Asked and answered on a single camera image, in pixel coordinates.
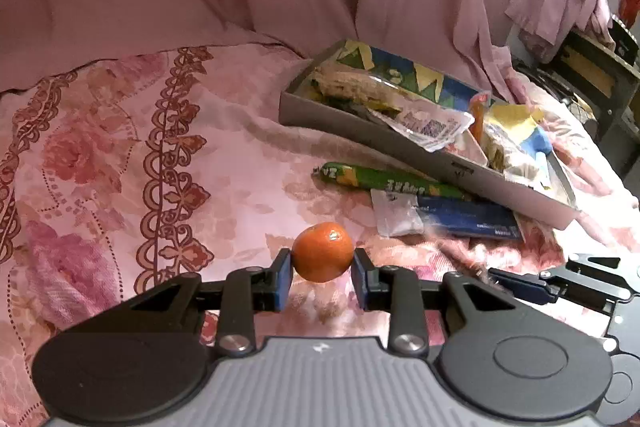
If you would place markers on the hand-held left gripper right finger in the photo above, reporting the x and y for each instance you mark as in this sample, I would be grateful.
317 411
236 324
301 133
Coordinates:
361 281

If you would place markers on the orange tangerine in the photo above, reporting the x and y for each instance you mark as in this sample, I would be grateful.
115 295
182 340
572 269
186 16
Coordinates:
322 252

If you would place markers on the white printed wrapper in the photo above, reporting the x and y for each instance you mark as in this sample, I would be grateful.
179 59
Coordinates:
430 124

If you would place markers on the green sausage stick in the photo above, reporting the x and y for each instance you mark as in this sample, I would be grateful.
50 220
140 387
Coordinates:
390 181

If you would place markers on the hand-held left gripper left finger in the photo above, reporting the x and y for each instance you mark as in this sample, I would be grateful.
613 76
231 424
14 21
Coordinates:
283 281

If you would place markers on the clear biscuit packet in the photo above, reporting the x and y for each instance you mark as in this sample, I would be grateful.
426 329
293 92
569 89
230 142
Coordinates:
350 82

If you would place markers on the pale crinkled wrapper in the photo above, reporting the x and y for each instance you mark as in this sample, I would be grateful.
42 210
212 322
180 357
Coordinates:
505 152

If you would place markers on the grey cardboard box tray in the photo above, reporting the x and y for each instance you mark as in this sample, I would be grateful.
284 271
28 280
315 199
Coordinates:
400 142

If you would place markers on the colourful printed paper lining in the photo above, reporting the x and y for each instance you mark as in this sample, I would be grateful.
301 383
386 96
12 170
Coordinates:
400 74

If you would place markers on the blue and clear snack packet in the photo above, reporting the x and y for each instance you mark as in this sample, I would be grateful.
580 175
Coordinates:
470 217

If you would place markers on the black box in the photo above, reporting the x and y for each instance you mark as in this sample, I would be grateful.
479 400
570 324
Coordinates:
627 42

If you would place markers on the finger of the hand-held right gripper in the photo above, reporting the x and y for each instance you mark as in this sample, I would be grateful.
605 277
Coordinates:
520 287
580 262

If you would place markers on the pink floral blanket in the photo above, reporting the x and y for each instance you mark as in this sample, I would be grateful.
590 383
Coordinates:
100 157

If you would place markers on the wooden desk with dark frame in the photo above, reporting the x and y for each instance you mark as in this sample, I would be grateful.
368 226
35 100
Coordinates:
615 82

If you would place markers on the red orange snack stick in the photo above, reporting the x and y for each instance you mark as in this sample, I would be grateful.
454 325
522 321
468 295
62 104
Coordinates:
478 117

